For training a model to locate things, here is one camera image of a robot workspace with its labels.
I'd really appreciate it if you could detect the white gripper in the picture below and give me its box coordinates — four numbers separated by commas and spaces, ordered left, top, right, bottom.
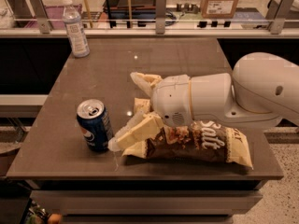
108, 72, 192, 151

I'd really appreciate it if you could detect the blue pepsi can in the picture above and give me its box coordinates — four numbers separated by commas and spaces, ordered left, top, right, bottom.
77, 99, 113, 152

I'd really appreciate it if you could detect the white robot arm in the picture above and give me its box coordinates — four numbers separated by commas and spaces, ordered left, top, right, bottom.
108, 52, 299, 151

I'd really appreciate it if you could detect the clear plastic water bottle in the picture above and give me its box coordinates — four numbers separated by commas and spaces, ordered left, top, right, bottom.
62, 0, 90, 58

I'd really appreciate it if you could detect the sea salt chips bag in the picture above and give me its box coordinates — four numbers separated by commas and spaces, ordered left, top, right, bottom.
121, 97, 254, 169

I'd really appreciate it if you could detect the yellow wooden stick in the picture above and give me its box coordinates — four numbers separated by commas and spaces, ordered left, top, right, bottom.
84, 0, 93, 28

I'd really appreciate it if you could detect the cardboard box with label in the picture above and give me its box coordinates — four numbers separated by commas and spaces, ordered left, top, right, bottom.
200, 0, 239, 19

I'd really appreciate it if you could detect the purple mat behind glass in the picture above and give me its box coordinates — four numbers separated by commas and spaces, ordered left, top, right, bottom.
25, 4, 82, 30

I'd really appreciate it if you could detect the centre metal railing bracket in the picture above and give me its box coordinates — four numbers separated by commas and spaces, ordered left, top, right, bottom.
155, 0, 166, 35

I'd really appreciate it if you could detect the metal railing bracket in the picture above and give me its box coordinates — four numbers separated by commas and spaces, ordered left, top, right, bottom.
30, 0, 51, 34
155, 0, 166, 35
266, 0, 294, 35

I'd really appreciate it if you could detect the left metal railing bracket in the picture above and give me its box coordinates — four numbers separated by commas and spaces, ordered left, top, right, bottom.
30, 0, 51, 34

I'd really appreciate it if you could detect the right metal railing bracket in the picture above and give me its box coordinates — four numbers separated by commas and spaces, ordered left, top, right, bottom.
266, 0, 294, 35

